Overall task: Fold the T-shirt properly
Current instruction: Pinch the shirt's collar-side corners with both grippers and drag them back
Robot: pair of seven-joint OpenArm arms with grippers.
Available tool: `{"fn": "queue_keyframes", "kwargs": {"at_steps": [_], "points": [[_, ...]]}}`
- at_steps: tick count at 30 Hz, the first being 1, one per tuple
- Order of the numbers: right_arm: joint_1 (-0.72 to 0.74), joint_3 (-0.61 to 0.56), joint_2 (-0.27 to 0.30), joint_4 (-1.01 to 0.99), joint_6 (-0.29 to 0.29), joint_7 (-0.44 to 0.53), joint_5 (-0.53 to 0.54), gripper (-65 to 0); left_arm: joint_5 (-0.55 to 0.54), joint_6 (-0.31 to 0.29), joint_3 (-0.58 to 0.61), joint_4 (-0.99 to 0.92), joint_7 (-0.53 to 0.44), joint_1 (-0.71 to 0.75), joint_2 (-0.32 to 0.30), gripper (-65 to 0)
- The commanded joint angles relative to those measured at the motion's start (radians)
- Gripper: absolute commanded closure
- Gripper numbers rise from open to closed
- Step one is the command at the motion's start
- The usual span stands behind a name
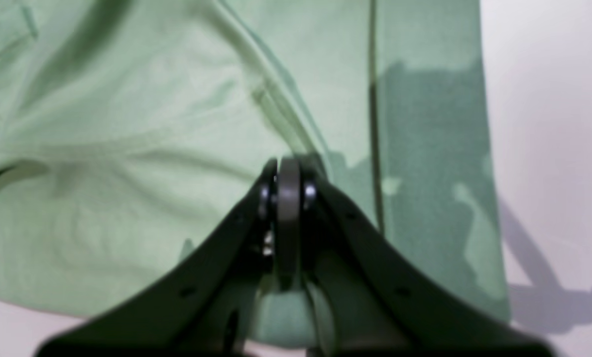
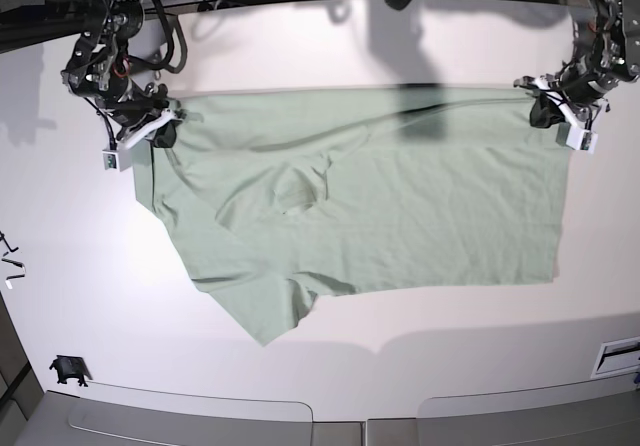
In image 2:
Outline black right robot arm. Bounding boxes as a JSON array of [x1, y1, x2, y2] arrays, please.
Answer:
[[61, 0, 188, 151]]

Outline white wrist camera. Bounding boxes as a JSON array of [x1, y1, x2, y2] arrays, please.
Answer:
[[102, 149, 132, 172], [557, 124, 598, 154]]

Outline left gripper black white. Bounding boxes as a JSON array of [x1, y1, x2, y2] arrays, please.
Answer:
[[513, 64, 611, 131]]

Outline grey chair right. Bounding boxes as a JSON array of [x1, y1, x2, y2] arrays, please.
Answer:
[[364, 375, 639, 445]]

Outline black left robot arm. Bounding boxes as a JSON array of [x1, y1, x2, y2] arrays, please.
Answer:
[[514, 0, 639, 131]]

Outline black clamp bracket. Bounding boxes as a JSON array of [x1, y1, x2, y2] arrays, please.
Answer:
[[49, 355, 92, 387]]

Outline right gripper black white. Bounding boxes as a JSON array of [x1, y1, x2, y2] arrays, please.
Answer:
[[97, 84, 183, 149]]

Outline grey chair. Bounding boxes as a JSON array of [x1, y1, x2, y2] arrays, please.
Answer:
[[364, 375, 639, 445], [16, 392, 363, 445]]

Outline silver allen keys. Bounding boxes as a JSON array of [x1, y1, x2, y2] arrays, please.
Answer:
[[1, 232, 27, 291]]

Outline light green T-shirt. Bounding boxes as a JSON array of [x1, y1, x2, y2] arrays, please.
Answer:
[[132, 86, 571, 345]]

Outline grey chair left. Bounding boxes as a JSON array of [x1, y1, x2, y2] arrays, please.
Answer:
[[16, 392, 363, 445]]

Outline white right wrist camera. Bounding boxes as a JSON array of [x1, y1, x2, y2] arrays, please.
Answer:
[[102, 149, 132, 172]]

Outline white label plate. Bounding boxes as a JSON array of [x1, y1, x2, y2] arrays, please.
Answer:
[[591, 337, 639, 379]]

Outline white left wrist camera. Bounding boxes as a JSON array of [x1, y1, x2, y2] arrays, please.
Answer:
[[557, 124, 598, 154]]

